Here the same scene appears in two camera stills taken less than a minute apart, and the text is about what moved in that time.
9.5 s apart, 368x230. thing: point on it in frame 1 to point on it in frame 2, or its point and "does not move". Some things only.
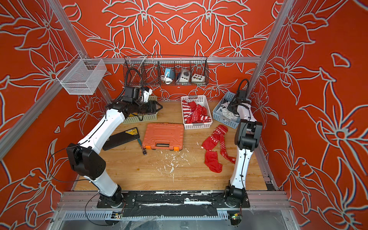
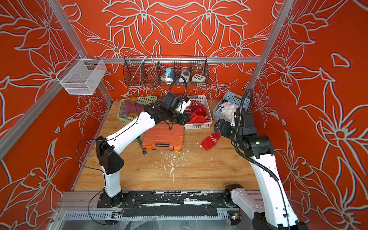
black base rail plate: [173, 204] does not move
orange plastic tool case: [164, 136] does not move
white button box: [196, 78] does not move
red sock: [211, 161] to [196, 119]
